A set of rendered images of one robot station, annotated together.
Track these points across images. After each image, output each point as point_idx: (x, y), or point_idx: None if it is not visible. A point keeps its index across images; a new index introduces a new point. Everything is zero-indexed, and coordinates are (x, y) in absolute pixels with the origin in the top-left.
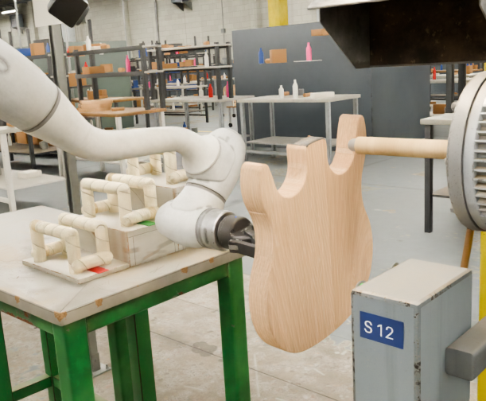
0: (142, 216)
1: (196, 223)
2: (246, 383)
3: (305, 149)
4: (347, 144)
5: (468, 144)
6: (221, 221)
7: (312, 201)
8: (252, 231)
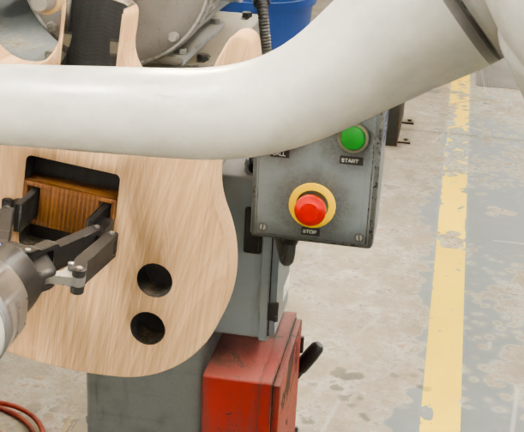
0: None
1: None
2: None
3: (138, 10)
4: (46, 1)
5: None
6: (10, 267)
7: None
8: (37, 244)
